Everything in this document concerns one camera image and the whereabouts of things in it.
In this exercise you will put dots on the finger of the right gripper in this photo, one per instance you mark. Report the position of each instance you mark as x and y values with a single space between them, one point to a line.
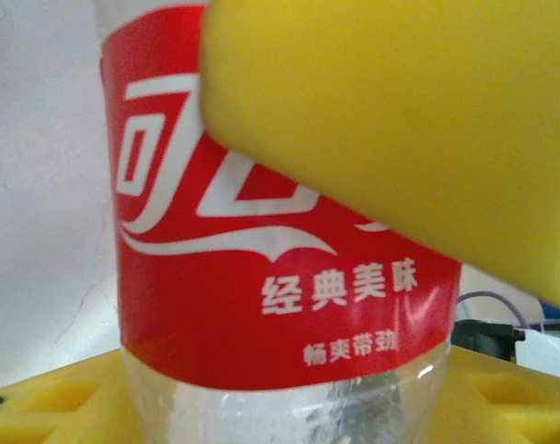
400 115

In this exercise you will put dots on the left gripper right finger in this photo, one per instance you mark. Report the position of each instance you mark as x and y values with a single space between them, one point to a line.
515 402

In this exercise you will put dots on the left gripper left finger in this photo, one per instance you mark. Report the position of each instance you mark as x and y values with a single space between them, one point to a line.
53 407

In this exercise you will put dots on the clear cola bottle red label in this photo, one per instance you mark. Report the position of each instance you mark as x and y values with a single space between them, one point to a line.
215 300

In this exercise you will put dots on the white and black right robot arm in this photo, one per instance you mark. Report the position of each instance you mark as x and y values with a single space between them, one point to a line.
543 349

